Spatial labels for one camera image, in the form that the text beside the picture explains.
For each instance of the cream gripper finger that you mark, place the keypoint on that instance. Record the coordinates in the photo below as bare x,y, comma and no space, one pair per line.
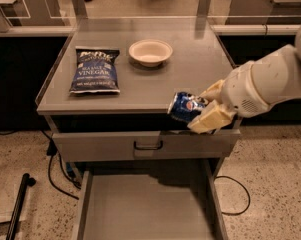
214,116
213,92

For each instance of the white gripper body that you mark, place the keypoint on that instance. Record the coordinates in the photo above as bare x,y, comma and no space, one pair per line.
240,90

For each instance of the blue pepsi can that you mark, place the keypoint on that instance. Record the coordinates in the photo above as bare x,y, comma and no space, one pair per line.
186,106

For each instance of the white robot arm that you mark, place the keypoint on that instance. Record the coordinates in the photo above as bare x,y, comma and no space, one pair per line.
277,76

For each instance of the grey top drawer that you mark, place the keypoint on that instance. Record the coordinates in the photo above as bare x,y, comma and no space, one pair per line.
144,145

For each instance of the grey drawer cabinet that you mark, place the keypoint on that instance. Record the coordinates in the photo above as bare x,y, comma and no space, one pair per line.
197,61

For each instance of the open grey middle drawer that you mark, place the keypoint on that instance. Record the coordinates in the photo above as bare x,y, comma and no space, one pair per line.
149,200

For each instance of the white paper bowl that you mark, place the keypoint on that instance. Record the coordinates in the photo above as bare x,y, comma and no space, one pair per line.
150,52

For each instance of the grey background desk right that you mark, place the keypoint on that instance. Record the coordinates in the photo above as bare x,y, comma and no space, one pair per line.
264,12

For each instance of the grey background desk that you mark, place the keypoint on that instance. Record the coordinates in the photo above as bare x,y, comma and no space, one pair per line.
264,12
32,12

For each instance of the blue vinegar chips bag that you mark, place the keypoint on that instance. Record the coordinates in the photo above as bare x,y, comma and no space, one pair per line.
96,71

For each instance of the black pole on floor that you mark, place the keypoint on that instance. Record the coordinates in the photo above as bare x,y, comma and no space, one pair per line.
26,181

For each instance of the clear acrylic barrier panel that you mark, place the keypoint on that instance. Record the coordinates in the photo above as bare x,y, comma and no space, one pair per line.
217,13

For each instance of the grey background desk left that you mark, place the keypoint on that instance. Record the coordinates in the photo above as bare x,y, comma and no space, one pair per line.
32,12

